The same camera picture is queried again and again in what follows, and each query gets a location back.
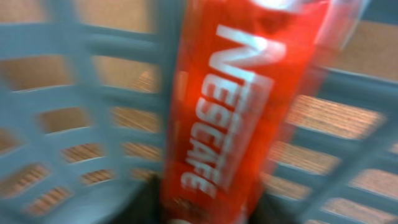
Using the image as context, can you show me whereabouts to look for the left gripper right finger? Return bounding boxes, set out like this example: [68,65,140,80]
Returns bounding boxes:
[248,194,299,224]

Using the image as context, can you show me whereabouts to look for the grey plastic mesh basket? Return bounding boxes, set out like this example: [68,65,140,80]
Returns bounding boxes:
[1,0,397,223]

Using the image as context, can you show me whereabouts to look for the red Nescafe stick sachet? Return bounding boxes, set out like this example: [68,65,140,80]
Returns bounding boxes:
[161,0,367,223]

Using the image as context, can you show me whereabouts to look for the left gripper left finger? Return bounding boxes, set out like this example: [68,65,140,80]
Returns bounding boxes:
[108,175,162,224]

